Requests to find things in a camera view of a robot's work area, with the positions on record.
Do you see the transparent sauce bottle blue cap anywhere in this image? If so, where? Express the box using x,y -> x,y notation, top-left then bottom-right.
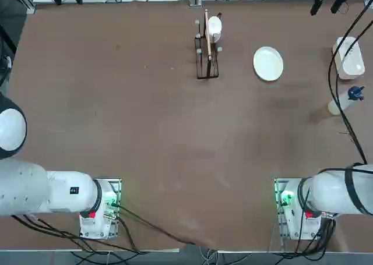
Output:
328,85 -> 365,116

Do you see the white round plate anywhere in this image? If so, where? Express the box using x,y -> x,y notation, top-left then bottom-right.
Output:
252,45 -> 284,82

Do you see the white rectangular lidded box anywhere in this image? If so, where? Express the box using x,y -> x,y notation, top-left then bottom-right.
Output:
332,36 -> 366,80

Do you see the black wire cup rack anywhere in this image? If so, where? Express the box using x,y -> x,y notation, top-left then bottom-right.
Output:
193,9 -> 224,80

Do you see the black left base cable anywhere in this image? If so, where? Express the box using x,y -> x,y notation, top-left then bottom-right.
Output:
116,204 -> 205,247

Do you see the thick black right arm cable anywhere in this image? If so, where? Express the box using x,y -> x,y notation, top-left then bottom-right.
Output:
328,2 -> 373,165

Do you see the black right base cable bundle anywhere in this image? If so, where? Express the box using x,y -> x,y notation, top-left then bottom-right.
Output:
270,215 -> 337,260

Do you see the aluminium frame rail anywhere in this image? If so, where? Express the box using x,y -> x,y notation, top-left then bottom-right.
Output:
17,0 -> 36,15

